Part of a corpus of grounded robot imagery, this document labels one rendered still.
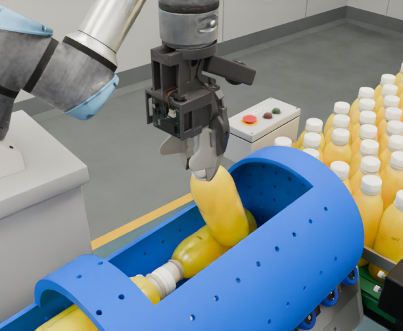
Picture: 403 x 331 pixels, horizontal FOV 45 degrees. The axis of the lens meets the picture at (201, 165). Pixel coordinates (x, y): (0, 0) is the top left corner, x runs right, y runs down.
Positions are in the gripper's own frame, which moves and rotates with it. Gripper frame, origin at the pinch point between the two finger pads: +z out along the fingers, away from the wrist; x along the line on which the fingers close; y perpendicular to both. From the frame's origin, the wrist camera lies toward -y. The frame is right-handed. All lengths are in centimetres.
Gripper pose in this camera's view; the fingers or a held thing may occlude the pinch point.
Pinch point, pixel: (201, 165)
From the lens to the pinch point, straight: 74.6
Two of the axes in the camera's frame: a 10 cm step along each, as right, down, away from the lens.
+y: -6.9, 3.9, -6.0
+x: 7.2, 3.8, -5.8
